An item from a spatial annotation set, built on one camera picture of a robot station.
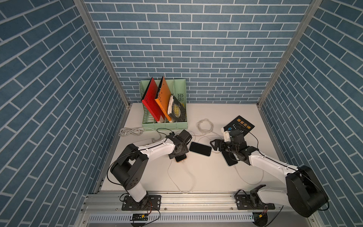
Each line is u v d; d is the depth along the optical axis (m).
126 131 0.99
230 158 0.76
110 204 0.74
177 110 0.98
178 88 1.05
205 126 1.06
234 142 0.69
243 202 0.73
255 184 0.81
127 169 0.45
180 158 0.85
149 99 0.85
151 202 0.73
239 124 1.06
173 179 0.82
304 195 0.42
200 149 0.96
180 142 0.66
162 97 0.91
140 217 0.72
